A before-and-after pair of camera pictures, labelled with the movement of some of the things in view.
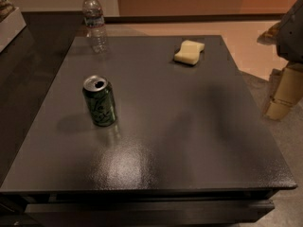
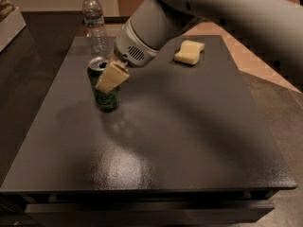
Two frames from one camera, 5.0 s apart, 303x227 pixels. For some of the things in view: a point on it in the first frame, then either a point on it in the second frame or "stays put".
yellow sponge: x=188 y=53 stays put
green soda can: x=100 y=99 to x=106 y=101
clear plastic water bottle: x=95 y=25 stays put
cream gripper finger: x=286 y=91 to x=130 y=50
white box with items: x=11 y=20 stays put
